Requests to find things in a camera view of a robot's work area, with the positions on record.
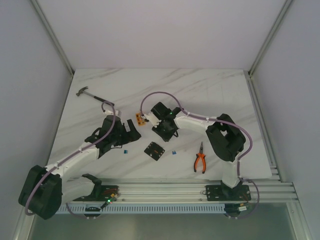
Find black fuse box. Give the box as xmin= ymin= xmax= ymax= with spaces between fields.
xmin=144 ymin=141 xmax=165 ymax=161

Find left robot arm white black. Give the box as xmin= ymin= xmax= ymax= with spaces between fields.
xmin=18 ymin=115 xmax=141 ymax=220

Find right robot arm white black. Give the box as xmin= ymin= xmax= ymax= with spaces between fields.
xmin=144 ymin=102 xmax=246 ymax=201

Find orange terminal block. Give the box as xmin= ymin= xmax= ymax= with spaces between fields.
xmin=135 ymin=112 xmax=146 ymax=127

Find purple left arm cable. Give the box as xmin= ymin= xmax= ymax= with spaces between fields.
xmin=24 ymin=100 xmax=120 ymax=221

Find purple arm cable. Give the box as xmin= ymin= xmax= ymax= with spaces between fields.
xmin=139 ymin=91 xmax=260 ymax=220
xmin=24 ymin=100 xmax=120 ymax=221

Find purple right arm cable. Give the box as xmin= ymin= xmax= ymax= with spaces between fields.
xmin=139 ymin=91 xmax=260 ymax=220

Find orange handled pliers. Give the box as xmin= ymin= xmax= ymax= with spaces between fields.
xmin=193 ymin=141 xmax=207 ymax=174

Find claw hammer black handle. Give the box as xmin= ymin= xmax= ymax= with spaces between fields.
xmin=76 ymin=86 xmax=106 ymax=103

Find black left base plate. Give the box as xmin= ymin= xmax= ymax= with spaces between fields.
xmin=73 ymin=185 xmax=119 ymax=202

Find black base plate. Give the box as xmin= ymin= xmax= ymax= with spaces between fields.
xmin=204 ymin=184 xmax=252 ymax=202
xmin=73 ymin=185 xmax=119 ymax=202

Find white slotted cable duct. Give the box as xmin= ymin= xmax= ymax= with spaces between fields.
xmin=57 ymin=203 xmax=226 ymax=215

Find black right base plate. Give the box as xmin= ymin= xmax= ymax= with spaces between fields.
xmin=204 ymin=184 xmax=252 ymax=202

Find aluminium rail frame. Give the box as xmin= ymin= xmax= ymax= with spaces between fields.
xmin=27 ymin=178 xmax=298 ymax=203

